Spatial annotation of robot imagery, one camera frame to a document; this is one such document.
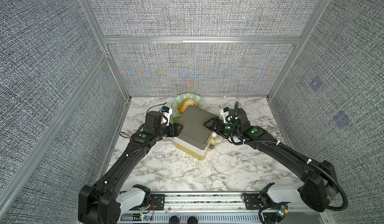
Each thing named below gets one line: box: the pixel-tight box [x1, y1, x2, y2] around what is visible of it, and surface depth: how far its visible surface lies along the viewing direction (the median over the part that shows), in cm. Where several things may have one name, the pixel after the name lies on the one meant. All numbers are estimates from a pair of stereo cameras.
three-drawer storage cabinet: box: [174, 105, 220, 161], surface depth 79 cm
